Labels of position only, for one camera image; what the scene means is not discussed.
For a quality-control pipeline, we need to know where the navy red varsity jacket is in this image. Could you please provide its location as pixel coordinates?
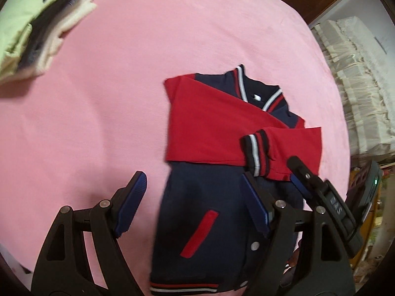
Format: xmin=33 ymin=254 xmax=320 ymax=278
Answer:
xmin=149 ymin=65 xmax=322 ymax=295

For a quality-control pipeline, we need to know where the stack of folded clothes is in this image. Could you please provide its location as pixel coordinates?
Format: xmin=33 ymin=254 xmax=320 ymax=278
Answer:
xmin=1 ymin=0 xmax=96 ymax=84

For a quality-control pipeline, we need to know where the yellow wooden cabinet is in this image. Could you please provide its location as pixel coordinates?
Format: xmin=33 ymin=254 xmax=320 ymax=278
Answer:
xmin=350 ymin=196 xmax=382 ymax=273

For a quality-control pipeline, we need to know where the white lace curtain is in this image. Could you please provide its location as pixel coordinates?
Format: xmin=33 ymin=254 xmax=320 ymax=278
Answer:
xmin=312 ymin=17 xmax=394 ymax=160

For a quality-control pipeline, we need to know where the pink bed blanket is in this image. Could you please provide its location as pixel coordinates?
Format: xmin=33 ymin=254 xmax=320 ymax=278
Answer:
xmin=1 ymin=0 xmax=350 ymax=290

